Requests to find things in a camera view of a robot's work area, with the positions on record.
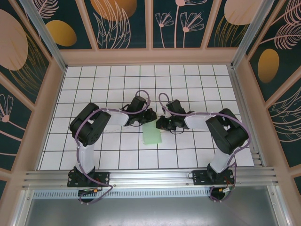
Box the wall panel large pink oval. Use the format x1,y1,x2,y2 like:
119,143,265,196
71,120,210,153
0,0,52,106

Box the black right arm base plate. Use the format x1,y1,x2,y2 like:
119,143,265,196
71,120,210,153
191,169,236,186

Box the light green paper sheet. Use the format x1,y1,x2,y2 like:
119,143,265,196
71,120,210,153
140,120,163,146

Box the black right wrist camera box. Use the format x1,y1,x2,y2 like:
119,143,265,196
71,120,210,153
166,99,185,116

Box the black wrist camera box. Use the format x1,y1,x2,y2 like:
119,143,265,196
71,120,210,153
166,99,185,116
130,96,147,112

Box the aluminium side rail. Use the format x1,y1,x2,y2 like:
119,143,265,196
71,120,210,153
227,65,265,167

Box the grey metal sheet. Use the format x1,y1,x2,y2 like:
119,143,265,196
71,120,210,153
15,187,290,226

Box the wall panel orange oval pink leaf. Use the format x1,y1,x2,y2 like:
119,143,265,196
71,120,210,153
246,0,301,103

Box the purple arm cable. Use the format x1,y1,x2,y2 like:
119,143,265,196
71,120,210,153
158,92,252,203
74,90,152,206

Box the wall panel single pink flower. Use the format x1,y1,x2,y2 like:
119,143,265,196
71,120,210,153
0,70,36,171

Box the wall panel small orange oval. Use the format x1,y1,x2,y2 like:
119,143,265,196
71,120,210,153
35,0,98,50

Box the wall panel pink oval gold lines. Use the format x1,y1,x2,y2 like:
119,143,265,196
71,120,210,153
206,0,261,49

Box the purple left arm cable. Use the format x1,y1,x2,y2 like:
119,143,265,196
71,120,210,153
74,90,152,206

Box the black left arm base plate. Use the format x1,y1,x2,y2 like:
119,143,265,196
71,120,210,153
67,170,111,188

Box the slotted grey cable duct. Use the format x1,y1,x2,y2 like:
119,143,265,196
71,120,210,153
32,190,212,199

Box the wall panel pink leaf outlines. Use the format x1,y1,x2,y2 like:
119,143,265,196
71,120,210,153
265,79,301,169

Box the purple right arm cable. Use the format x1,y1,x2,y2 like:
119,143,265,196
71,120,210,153
158,92,252,203

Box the long aluminium mounting rail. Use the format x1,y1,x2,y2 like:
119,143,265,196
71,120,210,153
22,167,279,189

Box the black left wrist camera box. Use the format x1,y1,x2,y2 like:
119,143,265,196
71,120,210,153
130,96,147,112

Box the aluminium corner post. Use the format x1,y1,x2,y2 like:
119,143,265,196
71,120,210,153
230,0,276,70
19,0,68,71

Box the wall panel pink flowers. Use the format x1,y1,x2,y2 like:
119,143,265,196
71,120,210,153
152,0,218,49

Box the wall panel big orange circle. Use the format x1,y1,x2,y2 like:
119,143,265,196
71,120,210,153
79,0,151,50

